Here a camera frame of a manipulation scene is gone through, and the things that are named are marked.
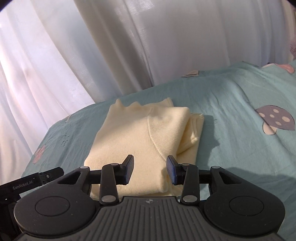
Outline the cream knit sweater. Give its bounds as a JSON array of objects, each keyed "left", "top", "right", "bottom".
[{"left": 84, "top": 98, "right": 204, "bottom": 197}]

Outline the white sheer curtain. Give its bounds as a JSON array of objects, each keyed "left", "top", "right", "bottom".
[{"left": 1, "top": 1, "right": 295, "bottom": 170}]

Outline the teal mushroom print bedsheet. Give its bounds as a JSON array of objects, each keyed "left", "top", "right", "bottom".
[{"left": 24, "top": 62, "right": 295, "bottom": 240}]

